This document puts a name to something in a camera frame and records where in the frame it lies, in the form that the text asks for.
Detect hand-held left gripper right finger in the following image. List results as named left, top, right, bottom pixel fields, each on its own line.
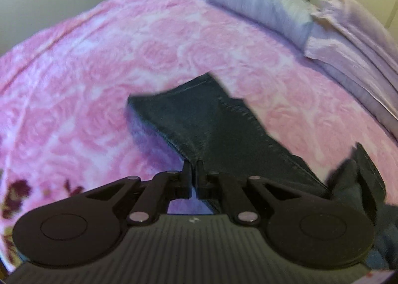
left=196, top=160, right=300, bottom=226

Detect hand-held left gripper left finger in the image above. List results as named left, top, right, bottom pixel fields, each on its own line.
left=85, top=161, right=193, bottom=226

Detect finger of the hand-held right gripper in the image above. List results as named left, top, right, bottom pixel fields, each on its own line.
left=354, top=142, right=387, bottom=221
left=325, top=159, right=358, bottom=196

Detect dark blue denim pants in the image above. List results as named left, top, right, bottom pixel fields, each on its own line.
left=127, top=73, right=398, bottom=269

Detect folded lilac quilt stack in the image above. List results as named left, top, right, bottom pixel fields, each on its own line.
left=304, top=0, right=398, bottom=137

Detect pink floral blanket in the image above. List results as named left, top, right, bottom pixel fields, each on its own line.
left=0, top=0, right=398, bottom=274

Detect grey ribbed pillow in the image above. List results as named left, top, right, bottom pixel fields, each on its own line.
left=150, top=0, right=314, bottom=51

